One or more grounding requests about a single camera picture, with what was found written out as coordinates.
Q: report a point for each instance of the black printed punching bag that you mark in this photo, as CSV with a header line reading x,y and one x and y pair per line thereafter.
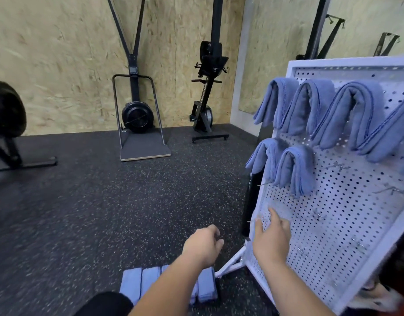
x,y
250,200

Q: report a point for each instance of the person's left hand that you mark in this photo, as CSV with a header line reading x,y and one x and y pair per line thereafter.
x,y
202,246

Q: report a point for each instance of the person's left forearm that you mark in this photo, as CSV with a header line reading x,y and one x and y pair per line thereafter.
x,y
172,293

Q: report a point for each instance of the black rowing machine with rail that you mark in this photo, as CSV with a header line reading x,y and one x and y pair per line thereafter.
x,y
8,112

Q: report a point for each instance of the plain blue towel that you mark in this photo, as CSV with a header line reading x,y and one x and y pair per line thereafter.
x,y
271,98
150,279
307,102
207,286

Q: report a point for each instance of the white perforated metal rack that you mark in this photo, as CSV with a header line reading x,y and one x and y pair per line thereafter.
x,y
347,227

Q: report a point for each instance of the black ski trainer wooden-edged platform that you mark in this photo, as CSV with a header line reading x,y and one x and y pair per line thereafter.
x,y
137,116

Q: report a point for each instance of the person's right forearm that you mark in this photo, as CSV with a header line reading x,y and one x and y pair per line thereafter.
x,y
294,293

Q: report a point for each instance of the black upright exercise machine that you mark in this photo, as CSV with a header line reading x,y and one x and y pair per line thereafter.
x,y
203,115

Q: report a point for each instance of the person's right hand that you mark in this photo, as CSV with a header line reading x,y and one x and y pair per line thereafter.
x,y
271,240

